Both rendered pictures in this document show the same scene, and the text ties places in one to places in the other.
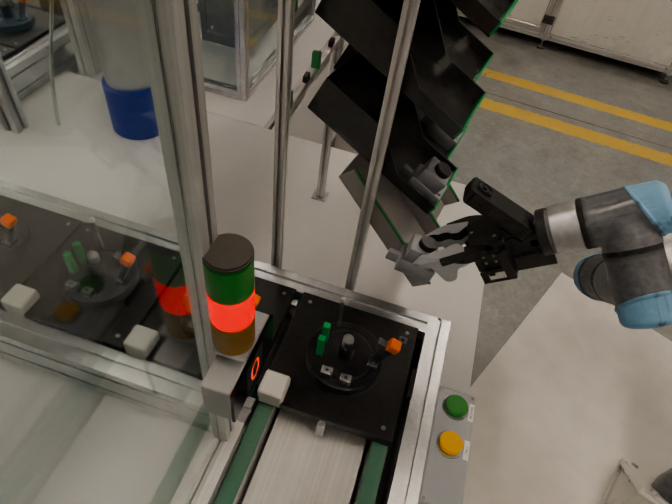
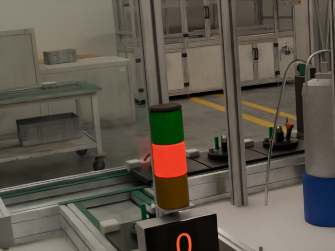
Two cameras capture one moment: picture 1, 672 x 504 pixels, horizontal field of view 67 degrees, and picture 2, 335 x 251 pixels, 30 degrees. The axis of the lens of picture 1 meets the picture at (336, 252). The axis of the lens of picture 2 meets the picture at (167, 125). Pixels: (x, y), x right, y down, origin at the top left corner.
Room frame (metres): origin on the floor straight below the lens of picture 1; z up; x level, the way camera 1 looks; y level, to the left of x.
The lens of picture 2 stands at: (-0.18, -0.69, 1.57)
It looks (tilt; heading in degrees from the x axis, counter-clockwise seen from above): 11 degrees down; 58
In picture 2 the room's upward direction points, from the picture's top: 5 degrees counter-clockwise
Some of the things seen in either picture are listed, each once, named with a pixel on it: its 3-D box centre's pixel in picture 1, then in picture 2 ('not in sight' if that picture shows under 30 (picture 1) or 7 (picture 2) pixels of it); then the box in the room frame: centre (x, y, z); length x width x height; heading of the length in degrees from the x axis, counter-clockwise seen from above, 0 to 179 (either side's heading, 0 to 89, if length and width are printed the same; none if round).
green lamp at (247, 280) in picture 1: (229, 271); (166, 125); (0.31, 0.10, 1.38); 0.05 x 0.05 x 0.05
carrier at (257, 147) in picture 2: not in sight; (279, 134); (1.47, 1.14, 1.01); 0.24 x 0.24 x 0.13; 80
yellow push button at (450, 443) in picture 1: (450, 444); not in sight; (0.36, -0.24, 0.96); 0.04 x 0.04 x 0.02
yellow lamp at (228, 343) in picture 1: (233, 326); (172, 188); (0.31, 0.10, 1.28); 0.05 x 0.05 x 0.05
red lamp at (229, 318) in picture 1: (231, 300); (169, 157); (0.31, 0.10, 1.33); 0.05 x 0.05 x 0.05
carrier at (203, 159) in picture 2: not in sight; (225, 145); (1.23, 1.18, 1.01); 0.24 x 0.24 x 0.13; 80
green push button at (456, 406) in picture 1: (455, 407); not in sight; (0.43, -0.26, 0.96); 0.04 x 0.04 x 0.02
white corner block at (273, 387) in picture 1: (273, 388); not in sight; (0.40, 0.07, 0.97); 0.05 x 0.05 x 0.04; 80
